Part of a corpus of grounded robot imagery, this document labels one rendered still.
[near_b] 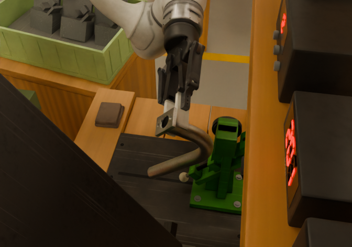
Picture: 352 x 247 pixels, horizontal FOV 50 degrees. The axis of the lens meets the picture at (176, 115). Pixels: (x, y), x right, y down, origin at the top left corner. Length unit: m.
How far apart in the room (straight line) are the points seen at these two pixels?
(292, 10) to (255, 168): 0.18
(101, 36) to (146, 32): 0.76
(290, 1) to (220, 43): 2.72
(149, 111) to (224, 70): 1.63
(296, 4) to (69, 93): 1.31
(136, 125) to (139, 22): 0.45
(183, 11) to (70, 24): 1.01
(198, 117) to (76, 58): 0.57
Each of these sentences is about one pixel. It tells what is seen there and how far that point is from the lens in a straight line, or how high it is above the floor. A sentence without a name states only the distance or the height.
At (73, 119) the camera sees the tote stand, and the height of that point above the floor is 0.58.
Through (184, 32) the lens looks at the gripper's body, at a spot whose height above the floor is 1.39.
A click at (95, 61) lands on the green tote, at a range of 1.54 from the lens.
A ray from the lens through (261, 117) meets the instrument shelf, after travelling 0.42.
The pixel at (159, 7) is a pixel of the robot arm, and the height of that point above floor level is 1.38.
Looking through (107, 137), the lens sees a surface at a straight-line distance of 1.25.
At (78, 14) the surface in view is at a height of 0.95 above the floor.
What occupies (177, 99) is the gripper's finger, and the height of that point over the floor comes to 1.34.
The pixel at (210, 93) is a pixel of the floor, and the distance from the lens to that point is 2.70.
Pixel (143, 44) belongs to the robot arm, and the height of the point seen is 1.26.
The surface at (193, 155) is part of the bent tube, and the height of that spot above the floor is 1.19.
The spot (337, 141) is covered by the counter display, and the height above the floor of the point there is 1.59.
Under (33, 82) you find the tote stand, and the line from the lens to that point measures 1.76.
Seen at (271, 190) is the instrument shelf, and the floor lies 1.54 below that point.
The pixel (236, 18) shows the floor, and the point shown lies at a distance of 3.52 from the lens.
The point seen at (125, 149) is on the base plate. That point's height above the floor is 0.90.
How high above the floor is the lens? 1.84
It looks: 46 degrees down
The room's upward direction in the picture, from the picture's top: straight up
